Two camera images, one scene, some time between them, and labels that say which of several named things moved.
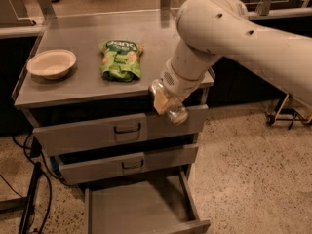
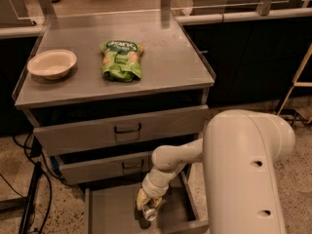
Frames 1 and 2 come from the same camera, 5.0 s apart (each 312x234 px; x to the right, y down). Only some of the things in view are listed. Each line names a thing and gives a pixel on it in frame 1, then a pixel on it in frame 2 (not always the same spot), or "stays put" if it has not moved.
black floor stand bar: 31,198 stays put
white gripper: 175,83 to 151,189
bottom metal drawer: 162,203 stays put
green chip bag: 121,60 stays put
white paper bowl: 52,63 stays put
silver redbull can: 175,112 to 150,214
